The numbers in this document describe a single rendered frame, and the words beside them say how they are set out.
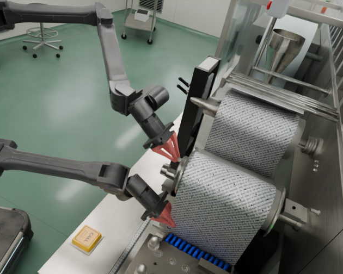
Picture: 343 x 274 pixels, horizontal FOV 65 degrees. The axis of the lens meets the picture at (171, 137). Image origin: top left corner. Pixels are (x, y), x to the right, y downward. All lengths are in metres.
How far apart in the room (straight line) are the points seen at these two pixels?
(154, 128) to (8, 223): 1.38
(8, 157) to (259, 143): 0.75
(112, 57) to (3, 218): 1.36
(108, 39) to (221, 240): 0.72
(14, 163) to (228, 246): 0.67
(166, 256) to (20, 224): 1.21
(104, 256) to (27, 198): 1.43
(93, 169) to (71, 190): 1.54
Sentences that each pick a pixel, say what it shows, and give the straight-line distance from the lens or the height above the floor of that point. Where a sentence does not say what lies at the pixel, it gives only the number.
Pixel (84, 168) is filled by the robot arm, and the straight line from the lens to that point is 0.82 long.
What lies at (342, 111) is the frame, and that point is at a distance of 0.96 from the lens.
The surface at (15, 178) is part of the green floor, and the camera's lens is 2.51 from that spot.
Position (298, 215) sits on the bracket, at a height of 1.29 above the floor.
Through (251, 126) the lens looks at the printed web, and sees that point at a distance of 0.86.
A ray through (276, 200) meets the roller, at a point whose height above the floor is 1.30.
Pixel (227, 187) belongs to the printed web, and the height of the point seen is 1.30.
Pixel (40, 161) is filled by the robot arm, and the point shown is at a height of 1.19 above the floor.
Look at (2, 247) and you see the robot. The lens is 1.86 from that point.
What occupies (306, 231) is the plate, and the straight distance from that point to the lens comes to 0.75.
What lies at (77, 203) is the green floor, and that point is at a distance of 2.26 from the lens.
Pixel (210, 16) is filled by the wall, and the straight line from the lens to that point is 6.43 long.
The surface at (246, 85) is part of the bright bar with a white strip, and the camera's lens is 0.88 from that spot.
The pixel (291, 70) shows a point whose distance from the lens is 1.62.
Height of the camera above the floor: 1.79
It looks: 37 degrees down
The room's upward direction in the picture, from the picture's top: 13 degrees clockwise
